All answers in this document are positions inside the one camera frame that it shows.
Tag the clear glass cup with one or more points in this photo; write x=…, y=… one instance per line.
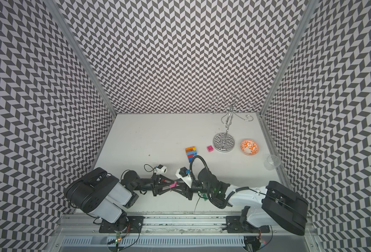
x=272, y=162

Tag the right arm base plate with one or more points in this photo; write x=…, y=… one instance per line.
x=235, y=225

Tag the orange patterned small plate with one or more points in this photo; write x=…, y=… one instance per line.
x=249, y=147

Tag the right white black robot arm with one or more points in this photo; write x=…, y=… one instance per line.
x=268, y=205

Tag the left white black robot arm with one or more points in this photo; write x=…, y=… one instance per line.
x=100, y=194

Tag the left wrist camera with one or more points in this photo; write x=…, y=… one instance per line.
x=160, y=170

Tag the pink lego brick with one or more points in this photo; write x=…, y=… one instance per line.
x=173, y=185

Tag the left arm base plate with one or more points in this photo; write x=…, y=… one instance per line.
x=125, y=224

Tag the aluminium front rail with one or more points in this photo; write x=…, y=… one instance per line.
x=170, y=224

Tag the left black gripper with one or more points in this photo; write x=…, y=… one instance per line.
x=157, y=180

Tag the silver metal jewelry stand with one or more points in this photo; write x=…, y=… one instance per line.
x=223, y=141

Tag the light blue lego plate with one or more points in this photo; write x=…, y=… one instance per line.
x=193, y=152

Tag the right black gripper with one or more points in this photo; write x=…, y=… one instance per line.
x=186, y=192

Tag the white ribbed cable duct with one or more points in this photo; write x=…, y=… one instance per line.
x=154, y=241

